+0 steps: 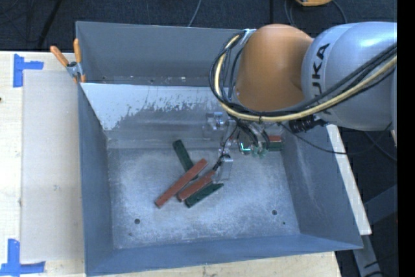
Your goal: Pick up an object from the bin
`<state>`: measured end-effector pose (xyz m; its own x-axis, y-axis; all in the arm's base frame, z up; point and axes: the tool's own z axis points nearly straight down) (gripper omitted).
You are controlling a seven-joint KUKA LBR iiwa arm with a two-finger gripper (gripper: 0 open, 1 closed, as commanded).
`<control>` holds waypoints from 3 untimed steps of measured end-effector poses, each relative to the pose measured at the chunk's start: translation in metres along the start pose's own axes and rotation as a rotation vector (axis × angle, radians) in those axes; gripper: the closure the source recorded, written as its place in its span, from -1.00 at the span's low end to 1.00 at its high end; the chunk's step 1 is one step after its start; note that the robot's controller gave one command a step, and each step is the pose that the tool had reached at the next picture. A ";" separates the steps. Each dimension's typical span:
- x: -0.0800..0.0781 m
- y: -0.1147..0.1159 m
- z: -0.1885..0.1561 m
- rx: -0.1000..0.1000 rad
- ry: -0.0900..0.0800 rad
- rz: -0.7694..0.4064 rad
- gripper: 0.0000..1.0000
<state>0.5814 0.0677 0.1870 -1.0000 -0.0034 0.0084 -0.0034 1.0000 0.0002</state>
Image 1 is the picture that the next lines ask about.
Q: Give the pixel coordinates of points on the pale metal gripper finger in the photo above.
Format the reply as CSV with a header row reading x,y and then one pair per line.
x,y
226,167
214,122

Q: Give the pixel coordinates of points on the red-brown flat block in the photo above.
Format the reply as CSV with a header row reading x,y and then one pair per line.
x,y
181,183
275,139
196,186

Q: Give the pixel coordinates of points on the dark green flat block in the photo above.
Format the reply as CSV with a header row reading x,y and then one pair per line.
x,y
183,154
202,195

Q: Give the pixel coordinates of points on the grey metal bin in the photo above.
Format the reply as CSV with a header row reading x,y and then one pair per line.
x,y
207,224

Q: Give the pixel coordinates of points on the black cylinder on white bracket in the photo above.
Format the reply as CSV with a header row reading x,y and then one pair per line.
x,y
302,125

